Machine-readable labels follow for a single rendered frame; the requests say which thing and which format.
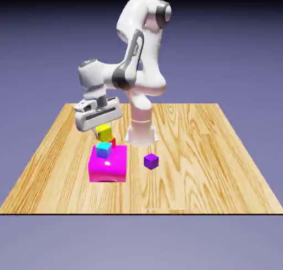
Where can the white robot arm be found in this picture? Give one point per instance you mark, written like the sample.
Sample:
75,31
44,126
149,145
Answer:
141,60

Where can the small yellow cube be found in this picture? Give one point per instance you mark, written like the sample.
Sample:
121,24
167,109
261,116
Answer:
105,132

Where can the small red cube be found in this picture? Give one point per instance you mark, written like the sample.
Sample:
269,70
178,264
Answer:
113,142

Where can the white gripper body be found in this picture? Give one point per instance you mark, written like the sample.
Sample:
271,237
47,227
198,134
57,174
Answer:
97,119

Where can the large magenta box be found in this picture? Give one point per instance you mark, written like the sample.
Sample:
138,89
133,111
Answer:
108,166

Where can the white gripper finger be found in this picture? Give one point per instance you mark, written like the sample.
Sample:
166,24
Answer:
96,134

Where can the small purple cube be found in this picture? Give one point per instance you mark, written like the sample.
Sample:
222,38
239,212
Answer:
151,161

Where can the small cyan cube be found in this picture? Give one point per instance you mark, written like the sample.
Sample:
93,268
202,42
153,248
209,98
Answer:
104,150

